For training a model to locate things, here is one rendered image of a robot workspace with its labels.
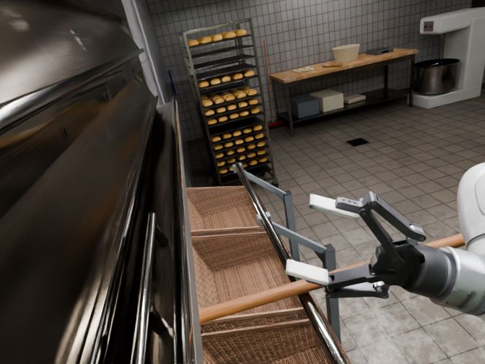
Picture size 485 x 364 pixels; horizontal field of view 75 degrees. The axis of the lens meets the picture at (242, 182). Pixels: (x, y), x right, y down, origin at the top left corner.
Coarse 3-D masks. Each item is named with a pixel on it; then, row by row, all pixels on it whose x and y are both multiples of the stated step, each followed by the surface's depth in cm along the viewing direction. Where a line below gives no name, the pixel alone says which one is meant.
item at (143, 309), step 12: (156, 216) 60; (156, 228) 58; (144, 252) 50; (144, 264) 47; (144, 276) 44; (144, 288) 42; (144, 300) 40; (144, 312) 39; (156, 312) 41; (144, 324) 37; (156, 324) 41; (144, 336) 36; (132, 348) 34; (144, 348) 35; (132, 360) 33; (144, 360) 33
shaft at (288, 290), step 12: (444, 240) 77; (456, 240) 77; (360, 264) 75; (276, 288) 73; (288, 288) 73; (300, 288) 73; (312, 288) 73; (240, 300) 72; (252, 300) 72; (264, 300) 72; (276, 300) 72; (204, 312) 71; (216, 312) 71; (228, 312) 71
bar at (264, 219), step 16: (240, 176) 138; (288, 192) 162; (256, 208) 113; (288, 208) 164; (272, 224) 109; (288, 224) 169; (272, 240) 95; (304, 240) 115; (288, 256) 87; (320, 256) 121; (304, 304) 72; (336, 304) 131; (320, 320) 67; (336, 320) 135; (320, 336) 64; (336, 336) 139; (336, 352) 60
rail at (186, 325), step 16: (176, 112) 157; (176, 128) 125; (176, 144) 105; (176, 160) 92; (176, 176) 81; (176, 192) 73; (176, 208) 67; (176, 224) 61; (176, 240) 56; (176, 256) 52; (176, 272) 49; (176, 288) 46; (176, 304) 43; (176, 320) 40; (176, 336) 38; (192, 336) 39; (176, 352) 36; (192, 352) 37
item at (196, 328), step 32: (160, 128) 143; (160, 160) 104; (160, 192) 82; (160, 224) 68; (128, 256) 62; (160, 256) 58; (192, 256) 57; (128, 288) 53; (160, 288) 50; (192, 288) 48; (128, 320) 47; (192, 320) 42; (128, 352) 42; (160, 352) 40
